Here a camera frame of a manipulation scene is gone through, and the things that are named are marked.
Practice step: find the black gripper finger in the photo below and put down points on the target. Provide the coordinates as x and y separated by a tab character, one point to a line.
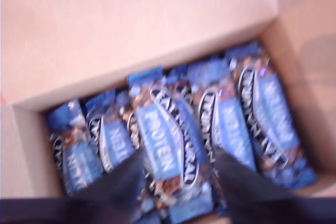
118	195
241	190

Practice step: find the blue protein snackbar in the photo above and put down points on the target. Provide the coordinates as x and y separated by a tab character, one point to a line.
162	129
231	129
275	119
177	75
76	161
113	140

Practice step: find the brown carton snackbar box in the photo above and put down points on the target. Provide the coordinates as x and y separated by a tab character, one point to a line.
131	24

